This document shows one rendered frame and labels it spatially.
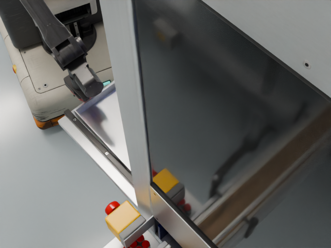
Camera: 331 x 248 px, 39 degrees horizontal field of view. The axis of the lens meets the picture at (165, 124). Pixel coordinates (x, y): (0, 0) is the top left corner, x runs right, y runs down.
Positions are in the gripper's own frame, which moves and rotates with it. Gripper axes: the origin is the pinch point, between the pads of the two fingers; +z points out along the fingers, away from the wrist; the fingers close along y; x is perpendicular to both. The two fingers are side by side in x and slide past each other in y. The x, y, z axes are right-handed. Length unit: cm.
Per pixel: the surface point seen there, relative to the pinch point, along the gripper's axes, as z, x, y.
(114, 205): -10.3, -16.9, 36.0
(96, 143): 0.9, -7.1, 13.5
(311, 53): -92, -12, 67
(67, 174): 90, -7, -30
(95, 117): 2.6, -1.3, 5.2
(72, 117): 0.7, -6.7, 1.4
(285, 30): -93, -12, 65
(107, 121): 2.6, 0.6, 8.8
